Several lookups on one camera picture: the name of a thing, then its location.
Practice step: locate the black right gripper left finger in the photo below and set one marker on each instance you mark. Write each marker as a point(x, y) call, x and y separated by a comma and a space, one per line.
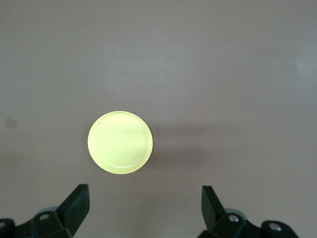
point(74, 210)

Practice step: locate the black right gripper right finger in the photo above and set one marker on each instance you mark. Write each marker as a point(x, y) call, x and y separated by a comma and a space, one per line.
point(213, 210)

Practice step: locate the small brown tape patch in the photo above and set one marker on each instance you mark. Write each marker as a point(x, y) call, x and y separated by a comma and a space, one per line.
point(11, 123)

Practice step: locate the yellow round plate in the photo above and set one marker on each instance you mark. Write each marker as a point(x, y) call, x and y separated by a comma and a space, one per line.
point(120, 143)

